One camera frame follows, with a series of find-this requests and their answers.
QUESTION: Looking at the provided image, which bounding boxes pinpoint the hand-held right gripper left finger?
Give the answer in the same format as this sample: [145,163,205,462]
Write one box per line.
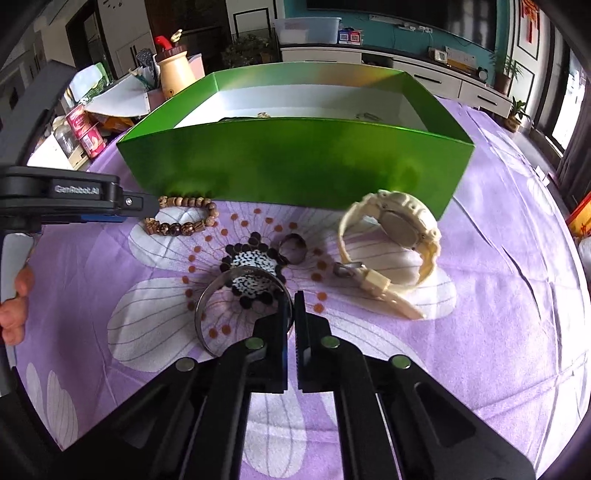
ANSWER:
[46,300,291,480]

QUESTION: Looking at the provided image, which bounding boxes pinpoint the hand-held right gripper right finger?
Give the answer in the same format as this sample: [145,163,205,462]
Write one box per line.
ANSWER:
[294,291,536,480]

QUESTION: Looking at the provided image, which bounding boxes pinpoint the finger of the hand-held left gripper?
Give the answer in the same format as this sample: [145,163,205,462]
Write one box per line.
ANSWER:
[121,193,160,217]
[39,213,125,225]

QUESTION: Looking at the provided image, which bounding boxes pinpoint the wooden bead bracelet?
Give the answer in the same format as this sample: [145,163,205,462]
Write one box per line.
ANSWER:
[143,195,219,237]

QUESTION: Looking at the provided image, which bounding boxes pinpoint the silver bangle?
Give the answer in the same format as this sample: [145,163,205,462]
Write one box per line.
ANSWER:
[194,269,294,356]

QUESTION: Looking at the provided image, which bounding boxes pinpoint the green cardboard box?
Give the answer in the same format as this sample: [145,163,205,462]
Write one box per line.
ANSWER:
[116,62,475,221]

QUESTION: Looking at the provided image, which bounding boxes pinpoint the person's left hand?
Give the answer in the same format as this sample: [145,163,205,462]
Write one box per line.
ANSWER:
[0,265,35,347]

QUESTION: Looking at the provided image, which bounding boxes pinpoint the white box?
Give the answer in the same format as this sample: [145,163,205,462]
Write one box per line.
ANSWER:
[28,134,88,171]

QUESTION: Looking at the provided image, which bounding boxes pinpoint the pink snack can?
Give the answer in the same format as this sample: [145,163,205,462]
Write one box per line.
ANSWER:
[81,127,107,158]
[66,105,93,134]

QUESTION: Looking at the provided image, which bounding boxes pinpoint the white folded paper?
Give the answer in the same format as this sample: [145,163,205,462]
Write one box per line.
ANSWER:
[85,75,151,119]

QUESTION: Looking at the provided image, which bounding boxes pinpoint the green and white packet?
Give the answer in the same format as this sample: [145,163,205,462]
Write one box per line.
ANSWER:
[69,64,114,105]

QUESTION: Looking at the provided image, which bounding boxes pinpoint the remote control holder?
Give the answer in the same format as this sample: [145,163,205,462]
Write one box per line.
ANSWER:
[133,47,160,92]

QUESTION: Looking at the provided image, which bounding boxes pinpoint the cream ceramic jar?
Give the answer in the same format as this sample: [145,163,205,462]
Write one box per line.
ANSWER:
[154,28,197,100]

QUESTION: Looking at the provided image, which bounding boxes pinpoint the cream wrist watch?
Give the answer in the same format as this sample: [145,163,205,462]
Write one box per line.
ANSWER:
[336,189,443,321]

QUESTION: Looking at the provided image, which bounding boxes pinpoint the purple floral tablecloth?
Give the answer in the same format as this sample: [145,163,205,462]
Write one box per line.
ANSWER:
[9,97,589,480]

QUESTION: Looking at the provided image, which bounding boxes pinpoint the leafy plant on stand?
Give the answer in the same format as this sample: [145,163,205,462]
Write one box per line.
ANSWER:
[222,34,274,68]

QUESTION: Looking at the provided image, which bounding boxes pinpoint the clear plastic storage box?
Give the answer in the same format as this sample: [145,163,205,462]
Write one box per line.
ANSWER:
[272,17,341,45]

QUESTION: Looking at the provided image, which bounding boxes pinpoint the yellow paper bag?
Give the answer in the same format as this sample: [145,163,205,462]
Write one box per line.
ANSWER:
[568,191,591,238]

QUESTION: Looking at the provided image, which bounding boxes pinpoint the white tv cabinet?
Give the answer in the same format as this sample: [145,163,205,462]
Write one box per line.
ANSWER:
[279,44,513,118]

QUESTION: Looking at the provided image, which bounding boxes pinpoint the small potted plant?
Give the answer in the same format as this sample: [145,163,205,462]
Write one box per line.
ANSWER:
[505,98,533,134]

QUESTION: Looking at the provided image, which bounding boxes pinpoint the white power strip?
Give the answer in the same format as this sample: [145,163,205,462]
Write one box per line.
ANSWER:
[369,14,435,34]

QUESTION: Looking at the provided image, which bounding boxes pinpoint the yellow box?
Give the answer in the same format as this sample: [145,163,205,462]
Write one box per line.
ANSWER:
[429,46,477,71]

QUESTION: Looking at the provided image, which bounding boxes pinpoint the grey curtain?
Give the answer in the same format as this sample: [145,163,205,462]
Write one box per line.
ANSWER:
[556,78,591,199]

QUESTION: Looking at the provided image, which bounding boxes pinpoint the television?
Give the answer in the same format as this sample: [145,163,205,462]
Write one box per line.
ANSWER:
[307,0,498,51]

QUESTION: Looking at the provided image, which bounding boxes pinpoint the tall potted plant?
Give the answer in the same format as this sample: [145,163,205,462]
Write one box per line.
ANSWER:
[489,51,523,95]

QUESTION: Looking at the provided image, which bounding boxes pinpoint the dark metal ring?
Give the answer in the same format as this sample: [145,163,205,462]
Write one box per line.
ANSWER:
[276,233,308,266]

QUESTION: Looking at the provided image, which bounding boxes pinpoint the red wall decoration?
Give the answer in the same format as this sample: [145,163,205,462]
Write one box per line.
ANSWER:
[522,0,542,47]

